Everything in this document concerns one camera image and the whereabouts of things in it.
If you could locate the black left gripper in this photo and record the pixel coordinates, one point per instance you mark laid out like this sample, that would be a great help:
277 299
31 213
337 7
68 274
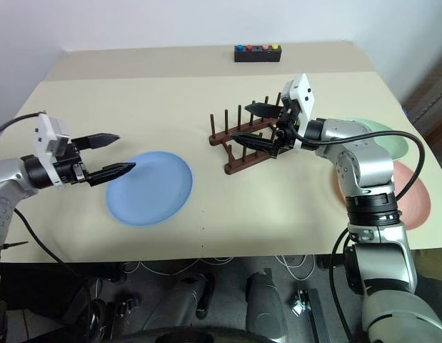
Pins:
69 168

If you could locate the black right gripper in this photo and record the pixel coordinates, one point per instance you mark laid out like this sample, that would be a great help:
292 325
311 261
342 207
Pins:
286 132

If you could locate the blue plate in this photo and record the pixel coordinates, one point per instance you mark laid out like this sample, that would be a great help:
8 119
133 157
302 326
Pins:
153 193

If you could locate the green plate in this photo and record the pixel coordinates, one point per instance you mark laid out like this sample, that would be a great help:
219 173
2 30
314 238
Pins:
395 147

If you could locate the red plate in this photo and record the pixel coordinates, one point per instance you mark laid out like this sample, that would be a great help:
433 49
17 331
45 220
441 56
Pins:
417 207

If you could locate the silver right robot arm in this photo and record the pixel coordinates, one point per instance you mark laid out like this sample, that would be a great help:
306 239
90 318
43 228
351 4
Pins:
367 168

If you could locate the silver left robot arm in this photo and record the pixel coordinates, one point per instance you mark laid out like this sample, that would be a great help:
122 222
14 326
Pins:
6 178

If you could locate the dark brown dish rack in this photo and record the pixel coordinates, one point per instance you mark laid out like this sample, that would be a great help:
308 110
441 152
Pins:
235 168

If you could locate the black button box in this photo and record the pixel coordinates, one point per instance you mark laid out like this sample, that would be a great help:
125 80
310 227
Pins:
256 57

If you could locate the small black clip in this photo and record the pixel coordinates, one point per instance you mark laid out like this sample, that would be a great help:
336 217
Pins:
127 308

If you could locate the dark grey rounded shape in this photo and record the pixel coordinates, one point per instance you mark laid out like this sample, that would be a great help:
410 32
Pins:
181 303
265 307

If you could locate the black and silver clamp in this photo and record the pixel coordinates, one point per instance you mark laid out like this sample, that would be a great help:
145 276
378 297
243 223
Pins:
299 303

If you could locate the black flat bar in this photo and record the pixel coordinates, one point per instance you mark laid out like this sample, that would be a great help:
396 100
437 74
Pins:
318 318

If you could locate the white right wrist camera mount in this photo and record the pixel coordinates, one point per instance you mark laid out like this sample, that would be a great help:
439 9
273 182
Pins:
304 93

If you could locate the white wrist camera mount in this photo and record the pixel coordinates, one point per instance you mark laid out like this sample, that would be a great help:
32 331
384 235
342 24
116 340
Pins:
42 143
304 93

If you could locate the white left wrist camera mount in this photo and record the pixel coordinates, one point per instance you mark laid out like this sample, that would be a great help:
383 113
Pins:
42 143

